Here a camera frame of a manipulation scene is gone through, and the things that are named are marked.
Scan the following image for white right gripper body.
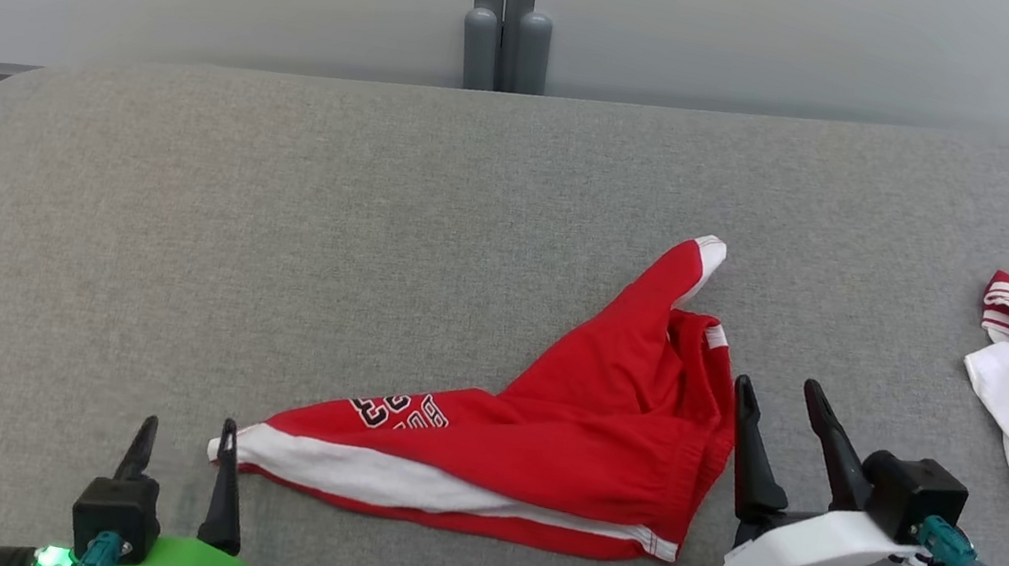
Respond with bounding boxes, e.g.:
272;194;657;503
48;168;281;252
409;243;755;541
721;491;935;566

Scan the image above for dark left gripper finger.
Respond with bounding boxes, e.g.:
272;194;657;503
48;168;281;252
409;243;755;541
114;410;160;486
195;417;261;557

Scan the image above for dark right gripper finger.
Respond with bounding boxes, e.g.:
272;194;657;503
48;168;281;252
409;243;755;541
785;377;888;519
713;374;809;530

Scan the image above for red white sports shorts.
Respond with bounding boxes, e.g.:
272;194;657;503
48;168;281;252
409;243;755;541
199;163;768;566

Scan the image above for grey fabric sofa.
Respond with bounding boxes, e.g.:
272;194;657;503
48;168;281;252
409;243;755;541
0;0;1009;566

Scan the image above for grey partition post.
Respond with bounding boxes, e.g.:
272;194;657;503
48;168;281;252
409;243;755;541
449;0;560;103

